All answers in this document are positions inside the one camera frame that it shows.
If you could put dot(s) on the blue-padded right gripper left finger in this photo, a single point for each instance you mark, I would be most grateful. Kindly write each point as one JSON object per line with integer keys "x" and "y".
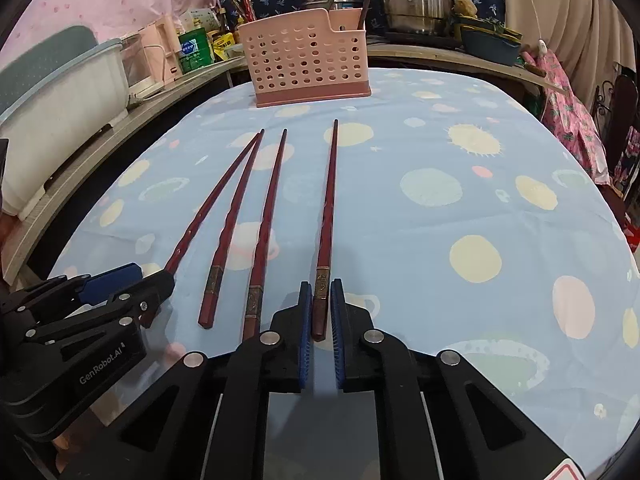
{"x": 304, "y": 340}

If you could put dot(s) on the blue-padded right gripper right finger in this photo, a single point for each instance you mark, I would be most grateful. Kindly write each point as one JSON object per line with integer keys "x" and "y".
{"x": 337, "y": 302}

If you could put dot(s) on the dark red chopstick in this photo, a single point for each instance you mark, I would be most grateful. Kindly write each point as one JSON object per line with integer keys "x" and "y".
{"x": 320, "y": 306}

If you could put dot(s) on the blue dotted table cloth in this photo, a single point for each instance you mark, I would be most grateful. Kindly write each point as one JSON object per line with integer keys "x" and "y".
{"x": 460, "y": 223}

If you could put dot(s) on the white dish drainer box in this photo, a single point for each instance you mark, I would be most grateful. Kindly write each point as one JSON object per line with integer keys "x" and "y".
{"x": 54, "y": 98}

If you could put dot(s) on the pink perforated utensil basket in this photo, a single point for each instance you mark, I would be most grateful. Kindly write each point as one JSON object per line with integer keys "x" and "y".
{"x": 306, "y": 56}

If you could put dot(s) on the white blender jug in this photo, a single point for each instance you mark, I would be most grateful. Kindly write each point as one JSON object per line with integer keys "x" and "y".
{"x": 142, "y": 83}

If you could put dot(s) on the green dish soap bottle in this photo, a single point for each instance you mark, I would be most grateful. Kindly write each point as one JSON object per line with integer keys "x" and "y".
{"x": 194, "y": 50}

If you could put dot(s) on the pink floral garment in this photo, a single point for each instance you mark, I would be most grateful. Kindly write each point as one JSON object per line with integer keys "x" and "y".
{"x": 568, "y": 119}

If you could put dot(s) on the blue bowl with yellow basins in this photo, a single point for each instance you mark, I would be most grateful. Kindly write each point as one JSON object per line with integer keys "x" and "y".
{"x": 489, "y": 41}

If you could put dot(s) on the pink electric kettle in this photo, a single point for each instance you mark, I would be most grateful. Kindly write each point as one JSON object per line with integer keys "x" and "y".
{"x": 163, "y": 32}

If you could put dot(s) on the beige hanging curtain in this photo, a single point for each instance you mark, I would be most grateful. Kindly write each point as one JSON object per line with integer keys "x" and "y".
{"x": 587, "y": 36}

